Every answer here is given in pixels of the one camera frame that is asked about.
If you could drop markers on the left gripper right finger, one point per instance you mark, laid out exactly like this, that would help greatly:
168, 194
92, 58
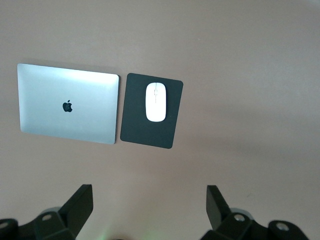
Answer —
225, 220

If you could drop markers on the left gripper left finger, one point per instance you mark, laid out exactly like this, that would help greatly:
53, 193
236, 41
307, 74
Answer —
72, 212

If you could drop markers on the white computer mouse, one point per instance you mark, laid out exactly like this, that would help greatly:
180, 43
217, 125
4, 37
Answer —
156, 107

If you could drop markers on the black mouse pad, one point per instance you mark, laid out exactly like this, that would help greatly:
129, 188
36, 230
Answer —
140, 132

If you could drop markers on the silver closed laptop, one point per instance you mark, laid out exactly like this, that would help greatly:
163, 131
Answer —
67, 100

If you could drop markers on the brown table cover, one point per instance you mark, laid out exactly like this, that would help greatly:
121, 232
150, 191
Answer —
237, 75

